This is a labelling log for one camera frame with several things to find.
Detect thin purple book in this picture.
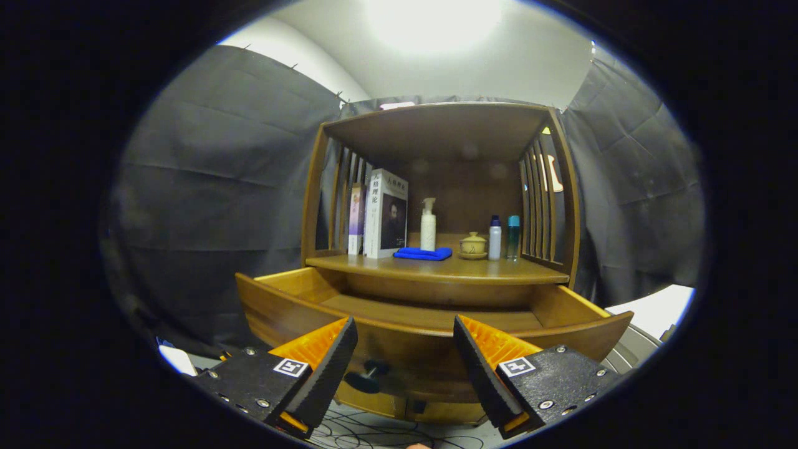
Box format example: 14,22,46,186
348,183,367,256

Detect black round drawer knob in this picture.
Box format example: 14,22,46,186
344,360,392,394

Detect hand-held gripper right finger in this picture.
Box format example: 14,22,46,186
453,314,624,439

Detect wooden cabinet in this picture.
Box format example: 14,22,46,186
301,102,582,426

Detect black floor cables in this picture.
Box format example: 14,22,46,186
309,402,487,449

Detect yellow lidded teacup with saucer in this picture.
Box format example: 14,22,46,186
458,231,488,260

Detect grey filing cabinet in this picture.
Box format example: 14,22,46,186
602,285,696,375

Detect white pump bottle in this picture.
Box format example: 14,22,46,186
420,198,437,252

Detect large white portrait book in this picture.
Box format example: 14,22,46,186
363,168,409,259

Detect wooden cabinet door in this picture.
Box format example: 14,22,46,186
405,399,493,426
335,380,409,420

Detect blue folded cloth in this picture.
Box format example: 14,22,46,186
393,247,453,261

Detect wooden drawer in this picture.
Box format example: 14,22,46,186
235,266,635,405

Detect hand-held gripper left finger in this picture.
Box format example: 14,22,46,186
187,316,360,438

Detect wooden countertop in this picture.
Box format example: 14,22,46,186
305,249,570,286

